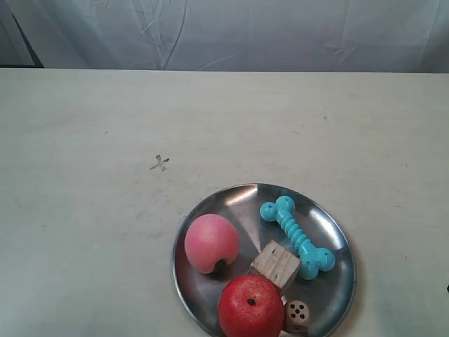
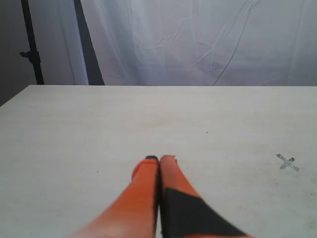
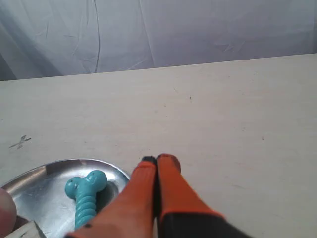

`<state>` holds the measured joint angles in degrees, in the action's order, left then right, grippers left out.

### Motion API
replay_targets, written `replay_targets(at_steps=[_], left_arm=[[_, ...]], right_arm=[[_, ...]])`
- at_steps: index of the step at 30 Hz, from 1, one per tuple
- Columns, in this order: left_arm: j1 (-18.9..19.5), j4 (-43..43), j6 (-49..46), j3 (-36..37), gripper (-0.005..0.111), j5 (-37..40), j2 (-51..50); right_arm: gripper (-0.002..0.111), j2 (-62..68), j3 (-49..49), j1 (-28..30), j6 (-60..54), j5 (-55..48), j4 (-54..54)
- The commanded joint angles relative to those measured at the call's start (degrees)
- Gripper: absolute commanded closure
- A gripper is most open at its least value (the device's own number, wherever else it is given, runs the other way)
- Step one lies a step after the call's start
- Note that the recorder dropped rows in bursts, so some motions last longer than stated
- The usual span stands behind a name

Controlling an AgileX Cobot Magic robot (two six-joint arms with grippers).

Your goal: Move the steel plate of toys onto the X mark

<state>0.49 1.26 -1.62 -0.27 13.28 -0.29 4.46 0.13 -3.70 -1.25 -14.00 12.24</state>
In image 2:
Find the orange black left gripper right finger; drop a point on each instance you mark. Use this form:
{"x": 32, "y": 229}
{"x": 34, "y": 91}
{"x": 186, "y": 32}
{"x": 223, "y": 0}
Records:
{"x": 184, "y": 214}

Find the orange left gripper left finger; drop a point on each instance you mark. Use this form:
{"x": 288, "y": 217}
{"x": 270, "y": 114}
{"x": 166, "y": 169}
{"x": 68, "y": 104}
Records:
{"x": 134, "y": 213}

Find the black X mark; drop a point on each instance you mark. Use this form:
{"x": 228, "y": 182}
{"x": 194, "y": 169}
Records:
{"x": 287, "y": 163}

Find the white backdrop curtain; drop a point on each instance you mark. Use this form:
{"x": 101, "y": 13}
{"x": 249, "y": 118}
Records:
{"x": 177, "y": 42}

